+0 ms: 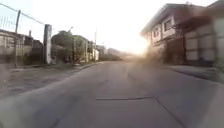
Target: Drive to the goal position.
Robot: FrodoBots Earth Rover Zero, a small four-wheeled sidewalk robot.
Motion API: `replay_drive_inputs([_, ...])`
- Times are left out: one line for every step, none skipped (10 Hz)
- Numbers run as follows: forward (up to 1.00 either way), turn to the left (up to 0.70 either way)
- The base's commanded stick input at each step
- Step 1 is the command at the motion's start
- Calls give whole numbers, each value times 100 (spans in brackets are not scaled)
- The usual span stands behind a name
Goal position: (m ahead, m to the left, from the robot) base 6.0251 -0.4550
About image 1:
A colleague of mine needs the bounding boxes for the grey asphalt road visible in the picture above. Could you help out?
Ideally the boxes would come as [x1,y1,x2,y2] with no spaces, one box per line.
[0,60,224,128]

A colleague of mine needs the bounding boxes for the utility pole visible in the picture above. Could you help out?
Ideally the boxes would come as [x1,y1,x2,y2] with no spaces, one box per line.
[93,27,99,63]

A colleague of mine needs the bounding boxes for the green bushy trees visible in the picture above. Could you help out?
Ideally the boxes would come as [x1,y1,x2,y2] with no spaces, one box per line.
[50,29,95,64]

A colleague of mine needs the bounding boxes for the two-storey building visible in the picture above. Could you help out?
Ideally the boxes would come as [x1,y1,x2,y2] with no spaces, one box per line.
[140,3,204,66]

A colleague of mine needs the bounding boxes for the grey concrete pillar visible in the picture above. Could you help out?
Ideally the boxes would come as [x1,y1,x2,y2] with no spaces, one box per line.
[43,23,53,65]

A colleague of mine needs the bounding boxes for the dirt verge strip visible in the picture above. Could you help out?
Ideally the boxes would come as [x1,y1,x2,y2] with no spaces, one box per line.
[0,61,98,98]

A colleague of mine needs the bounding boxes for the grey concrete pavement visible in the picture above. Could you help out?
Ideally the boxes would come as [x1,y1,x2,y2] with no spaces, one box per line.
[163,64,224,84]

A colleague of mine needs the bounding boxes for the building with pale panels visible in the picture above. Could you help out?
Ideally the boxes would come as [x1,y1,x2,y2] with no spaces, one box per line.
[181,0,224,68]

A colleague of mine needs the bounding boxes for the low building behind fence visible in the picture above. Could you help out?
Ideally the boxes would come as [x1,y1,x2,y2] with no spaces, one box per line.
[0,29,44,66]

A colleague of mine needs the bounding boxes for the wire mesh fence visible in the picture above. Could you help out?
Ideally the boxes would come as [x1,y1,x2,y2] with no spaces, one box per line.
[0,2,46,69]

